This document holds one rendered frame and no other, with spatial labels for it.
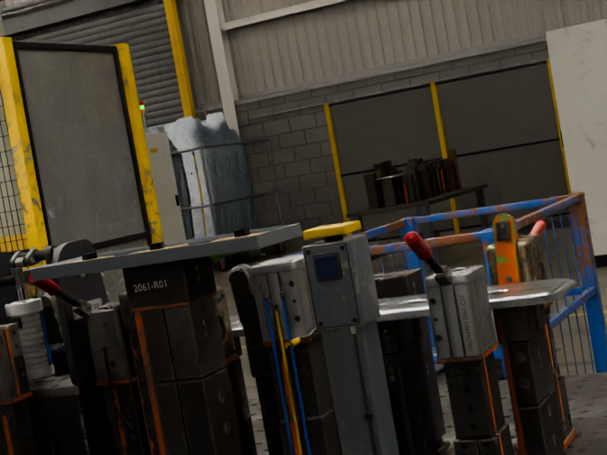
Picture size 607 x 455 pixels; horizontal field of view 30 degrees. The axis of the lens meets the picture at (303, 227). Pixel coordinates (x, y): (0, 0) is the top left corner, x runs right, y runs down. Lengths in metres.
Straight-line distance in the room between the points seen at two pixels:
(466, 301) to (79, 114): 3.90
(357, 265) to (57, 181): 3.73
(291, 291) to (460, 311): 0.25
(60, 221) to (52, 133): 0.39
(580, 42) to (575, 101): 0.48
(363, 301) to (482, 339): 0.21
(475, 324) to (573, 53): 8.12
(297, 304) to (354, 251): 0.23
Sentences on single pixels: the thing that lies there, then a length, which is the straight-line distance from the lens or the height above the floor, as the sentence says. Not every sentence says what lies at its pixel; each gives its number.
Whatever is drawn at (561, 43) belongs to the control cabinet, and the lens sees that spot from 9.67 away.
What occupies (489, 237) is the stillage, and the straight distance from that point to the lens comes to 3.60.
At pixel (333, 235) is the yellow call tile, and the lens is 1.46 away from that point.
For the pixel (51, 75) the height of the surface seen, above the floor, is 1.84.
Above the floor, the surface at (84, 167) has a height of 1.41.
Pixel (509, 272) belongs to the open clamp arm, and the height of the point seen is 1.01.
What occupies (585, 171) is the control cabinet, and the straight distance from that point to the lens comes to 9.65.
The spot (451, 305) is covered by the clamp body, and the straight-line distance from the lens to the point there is 1.58.
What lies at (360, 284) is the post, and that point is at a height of 1.08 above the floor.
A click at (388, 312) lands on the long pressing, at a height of 1.00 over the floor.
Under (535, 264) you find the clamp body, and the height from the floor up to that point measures 1.02.
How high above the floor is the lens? 1.24
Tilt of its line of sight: 3 degrees down
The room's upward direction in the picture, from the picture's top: 10 degrees counter-clockwise
